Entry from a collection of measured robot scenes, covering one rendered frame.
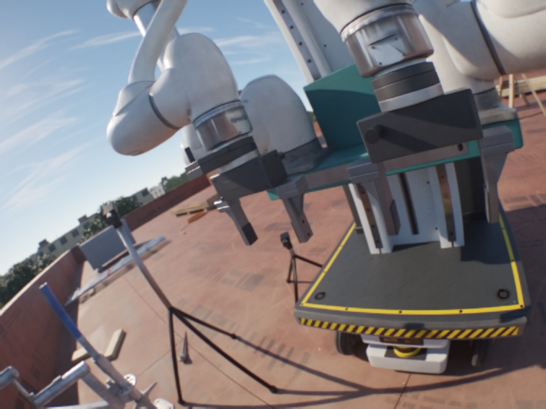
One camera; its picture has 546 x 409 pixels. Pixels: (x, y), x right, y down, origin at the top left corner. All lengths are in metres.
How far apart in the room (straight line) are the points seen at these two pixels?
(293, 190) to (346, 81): 0.42
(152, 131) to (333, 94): 0.48
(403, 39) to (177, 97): 0.32
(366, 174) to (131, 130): 0.38
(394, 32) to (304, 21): 0.59
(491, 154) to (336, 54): 0.60
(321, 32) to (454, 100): 0.61
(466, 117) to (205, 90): 0.34
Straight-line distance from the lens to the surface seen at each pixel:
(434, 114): 0.26
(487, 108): 0.53
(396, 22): 0.25
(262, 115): 0.64
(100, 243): 5.82
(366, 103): 0.68
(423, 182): 0.80
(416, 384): 0.92
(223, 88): 0.39
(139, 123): 0.45
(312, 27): 0.83
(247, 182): 0.39
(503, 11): 0.48
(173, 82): 0.41
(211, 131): 0.38
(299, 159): 0.63
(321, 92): 0.72
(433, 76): 0.27
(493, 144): 0.29
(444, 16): 0.51
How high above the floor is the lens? 0.83
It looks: 14 degrees down
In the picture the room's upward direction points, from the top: 25 degrees counter-clockwise
